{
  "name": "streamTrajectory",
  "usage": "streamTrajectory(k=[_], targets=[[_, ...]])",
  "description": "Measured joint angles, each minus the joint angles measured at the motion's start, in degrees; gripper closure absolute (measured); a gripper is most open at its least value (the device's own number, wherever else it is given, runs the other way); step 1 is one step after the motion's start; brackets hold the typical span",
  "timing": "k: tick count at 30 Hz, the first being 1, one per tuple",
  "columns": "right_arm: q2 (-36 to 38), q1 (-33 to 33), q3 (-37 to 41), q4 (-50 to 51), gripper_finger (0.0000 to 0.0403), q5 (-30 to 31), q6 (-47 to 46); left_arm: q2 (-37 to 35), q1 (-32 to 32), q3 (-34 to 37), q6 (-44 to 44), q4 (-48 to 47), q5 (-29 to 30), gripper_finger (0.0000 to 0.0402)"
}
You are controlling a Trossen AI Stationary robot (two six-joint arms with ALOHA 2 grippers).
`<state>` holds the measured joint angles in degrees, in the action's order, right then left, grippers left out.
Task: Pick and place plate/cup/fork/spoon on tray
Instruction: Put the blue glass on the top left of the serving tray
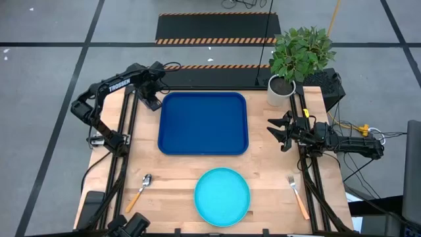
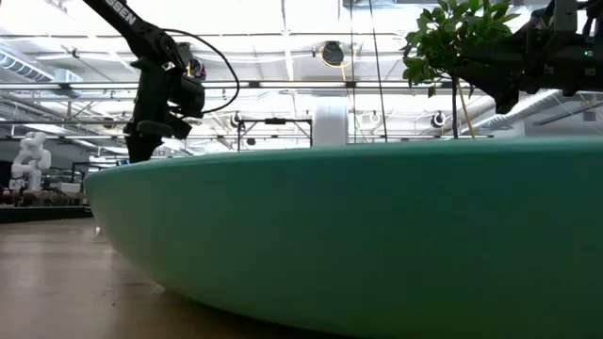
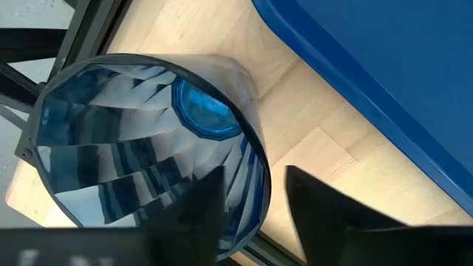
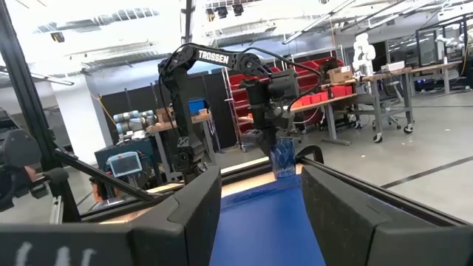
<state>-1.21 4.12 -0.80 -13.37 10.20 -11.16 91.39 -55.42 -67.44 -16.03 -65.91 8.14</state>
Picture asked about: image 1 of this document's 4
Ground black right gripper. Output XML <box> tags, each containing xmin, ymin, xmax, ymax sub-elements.
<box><xmin>266</xmin><ymin>110</ymin><xmax>318</xmax><ymax>153</ymax></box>

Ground blue plastic tray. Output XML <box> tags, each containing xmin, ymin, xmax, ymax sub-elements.
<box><xmin>157</xmin><ymin>92</ymin><xmax>249</xmax><ymax>156</ymax></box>

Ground metal fork orange handle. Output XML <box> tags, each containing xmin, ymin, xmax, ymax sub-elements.
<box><xmin>287</xmin><ymin>175</ymin><xmax>311</xmax><ymax>221</ymax></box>

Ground metal spoon orange handle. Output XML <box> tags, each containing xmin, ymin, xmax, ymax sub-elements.
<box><xmin>125</xmin><ymin>173</ymin><xmax>153</xmax><ymax>214</ymax></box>

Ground turquoise round plate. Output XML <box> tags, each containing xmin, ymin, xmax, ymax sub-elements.
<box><xmin>193</xmin><ymin>167</ymin><xmax>251</xmax><ymax>228</ymax></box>

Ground white plant pot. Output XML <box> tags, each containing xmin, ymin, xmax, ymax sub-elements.
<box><xmin>266</xmin><ymin>74</ymin><xmax>297</xmax><ymax>107</ymax></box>

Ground black perforated box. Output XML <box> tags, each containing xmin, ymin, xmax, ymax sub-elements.
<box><xmin>295</xmin><ymin>68</ymin><xmax>347</xmax><ymax>112</ymax></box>

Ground black mat one hazard stripe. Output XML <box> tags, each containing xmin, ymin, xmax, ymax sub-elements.
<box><xmin>160</xmin><ymin>64</ymin><xmax>274</xmax><ymax>89</ymax></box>

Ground green leafy plant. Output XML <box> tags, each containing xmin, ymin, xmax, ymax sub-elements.
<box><xmin>268</xmin><ymin>26</ymin><xmax>337</xmax><ymax>83</ymax></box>

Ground black mat two hazard stripes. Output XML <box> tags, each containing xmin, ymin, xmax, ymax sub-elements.
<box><xmin>154</xmin><ymin>12</ymin><xmax>282</xmax><ymax>45</ymax></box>

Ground black rectangular device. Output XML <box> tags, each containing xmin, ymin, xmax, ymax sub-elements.
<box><xmin>77</xmin><ymin>190</ymin><xmax>106</xmax><ymax>230</ymax></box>

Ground grey panel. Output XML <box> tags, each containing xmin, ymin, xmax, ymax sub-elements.
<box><xmin>401</xmin><ymin>119</ymin><xmax>421</xmax><ymax>226</ymax></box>

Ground black aluminium table frame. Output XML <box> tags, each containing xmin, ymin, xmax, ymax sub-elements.
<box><xmin>74</xmin><ymin>84</ymin><xmax>355</xmax><ymax>237</ymax></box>

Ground silver arm base bracket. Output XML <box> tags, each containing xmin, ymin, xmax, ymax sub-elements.
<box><xmin>87</xmin><ymin>133</ymin><xmax>107</xmax><ymax>148</ymax></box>

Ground yellow cable with plug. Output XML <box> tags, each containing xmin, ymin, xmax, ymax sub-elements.
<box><xmin>327</xmin><ymin>111</ymin><xmax>370</xmax><ymax>136</ymax></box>

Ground thin black floor cable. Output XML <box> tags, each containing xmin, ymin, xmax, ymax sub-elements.
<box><xmin>255</xmin><ymin>0</ymin><xmax>275</xmax><ymax>86</ymax></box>

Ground white cable loop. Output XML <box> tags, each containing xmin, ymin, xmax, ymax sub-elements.
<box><xmin>368</xmin><ymin>126</ymin><xmax>386</xmax><ymax>146</ymax></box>

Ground orange floor cable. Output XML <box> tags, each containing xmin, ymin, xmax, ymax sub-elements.
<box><xmin>327</xmin><ymin>0</ymin><xmax>342</xmax><ymax>37</ymax></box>

